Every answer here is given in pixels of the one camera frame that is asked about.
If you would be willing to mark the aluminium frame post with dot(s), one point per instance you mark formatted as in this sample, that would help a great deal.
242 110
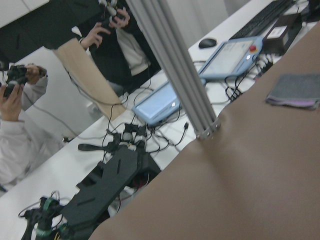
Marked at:
158 25

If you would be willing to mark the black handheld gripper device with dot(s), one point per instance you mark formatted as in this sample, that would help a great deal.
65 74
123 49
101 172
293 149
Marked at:
133 137
46 220

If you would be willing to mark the person in black jacket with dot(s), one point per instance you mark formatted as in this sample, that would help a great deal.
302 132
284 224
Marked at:
107 29

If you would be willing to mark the black keyboard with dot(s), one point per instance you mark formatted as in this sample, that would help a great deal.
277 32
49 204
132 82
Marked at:
263 19

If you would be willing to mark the black computer mouse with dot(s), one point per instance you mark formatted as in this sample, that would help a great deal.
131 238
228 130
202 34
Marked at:
207 43

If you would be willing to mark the black power adapter box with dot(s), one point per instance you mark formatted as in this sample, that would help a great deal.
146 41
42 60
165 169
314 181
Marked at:
282 34

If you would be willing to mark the person in white jacket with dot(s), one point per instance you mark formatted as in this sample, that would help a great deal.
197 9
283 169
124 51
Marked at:
24 146

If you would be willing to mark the blue teach pendant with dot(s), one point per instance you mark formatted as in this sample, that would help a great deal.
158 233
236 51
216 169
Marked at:
158 105
232 58

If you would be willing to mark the grey folded cloth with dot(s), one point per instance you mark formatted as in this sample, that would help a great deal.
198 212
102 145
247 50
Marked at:
296 90

